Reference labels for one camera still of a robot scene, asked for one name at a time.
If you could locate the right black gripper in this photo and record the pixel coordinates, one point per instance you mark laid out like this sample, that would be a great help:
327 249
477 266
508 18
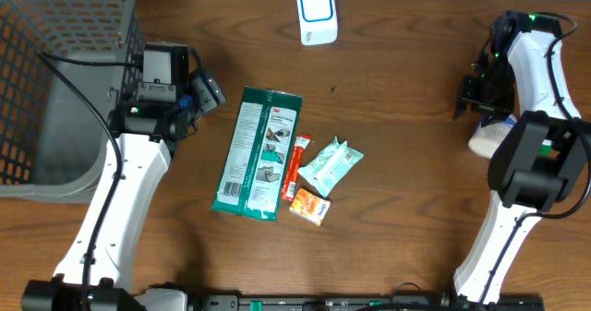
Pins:
469 94

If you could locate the white tub with blue label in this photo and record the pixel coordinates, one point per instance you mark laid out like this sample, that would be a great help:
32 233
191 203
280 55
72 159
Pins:
486 139

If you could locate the white green glove package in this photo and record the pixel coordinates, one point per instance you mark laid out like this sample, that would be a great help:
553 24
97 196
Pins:
259 151

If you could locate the mint green wipes packet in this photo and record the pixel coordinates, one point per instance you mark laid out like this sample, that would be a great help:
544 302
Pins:
330 166

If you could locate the red snack packet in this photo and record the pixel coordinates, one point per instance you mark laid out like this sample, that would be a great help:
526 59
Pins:
289 182

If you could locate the orange small box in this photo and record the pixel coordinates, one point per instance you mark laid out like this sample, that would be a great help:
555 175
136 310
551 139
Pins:
310 207

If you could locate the green lid jar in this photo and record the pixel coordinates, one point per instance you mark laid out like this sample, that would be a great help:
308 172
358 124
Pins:
546 148

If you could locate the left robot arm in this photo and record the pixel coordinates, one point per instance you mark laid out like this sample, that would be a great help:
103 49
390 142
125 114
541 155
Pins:
118 174

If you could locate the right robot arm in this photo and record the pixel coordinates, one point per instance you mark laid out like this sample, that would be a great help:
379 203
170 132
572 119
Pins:
539 161

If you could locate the white barcode scanner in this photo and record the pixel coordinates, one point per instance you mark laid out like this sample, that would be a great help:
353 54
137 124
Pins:
318 21

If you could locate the grey plastic mesh basket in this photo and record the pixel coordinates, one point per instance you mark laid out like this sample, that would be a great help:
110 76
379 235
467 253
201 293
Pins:
92 43

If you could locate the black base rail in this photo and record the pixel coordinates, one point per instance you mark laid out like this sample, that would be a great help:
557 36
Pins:
170 300

